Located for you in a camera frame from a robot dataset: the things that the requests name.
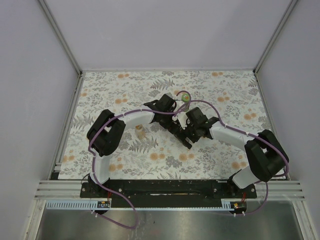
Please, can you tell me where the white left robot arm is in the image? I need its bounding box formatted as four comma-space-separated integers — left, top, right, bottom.
86, 94, 178, 198

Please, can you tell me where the white cable duct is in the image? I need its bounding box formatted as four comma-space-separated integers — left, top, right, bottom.
46, 196, 234, 211

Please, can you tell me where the green bottle cap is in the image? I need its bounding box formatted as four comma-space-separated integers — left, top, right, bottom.
181, 92, 191, 103

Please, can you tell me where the right aluminium corner post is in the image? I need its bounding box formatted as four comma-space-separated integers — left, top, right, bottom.
253, 0, 300, 76

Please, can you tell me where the clear pill bottle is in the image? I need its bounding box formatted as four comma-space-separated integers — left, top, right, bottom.
134, 124, 146, 140

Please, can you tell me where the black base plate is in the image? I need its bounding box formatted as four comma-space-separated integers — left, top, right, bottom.
80, 179, 257, 207

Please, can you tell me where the aluminium frame rail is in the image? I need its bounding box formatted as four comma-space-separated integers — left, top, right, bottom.
34, 180, 305, 201

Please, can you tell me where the floral table mat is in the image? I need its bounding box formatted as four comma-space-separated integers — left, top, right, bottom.
58, 70, 271, 180

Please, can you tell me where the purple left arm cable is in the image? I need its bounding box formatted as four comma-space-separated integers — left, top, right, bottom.
88, 90, 193, 230

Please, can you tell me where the green pill bottle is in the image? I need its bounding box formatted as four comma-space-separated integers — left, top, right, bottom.
181, 101, 190, 112

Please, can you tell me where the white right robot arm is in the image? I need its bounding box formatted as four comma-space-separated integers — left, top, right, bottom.
174, 107, 289, 198

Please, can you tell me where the left aluminium corner post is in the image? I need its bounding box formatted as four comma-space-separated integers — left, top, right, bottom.
36, 0, 83, 75

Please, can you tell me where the aluminium corner post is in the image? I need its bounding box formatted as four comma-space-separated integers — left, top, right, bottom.
36, 0, 83, 75
253, 0, 300, 76

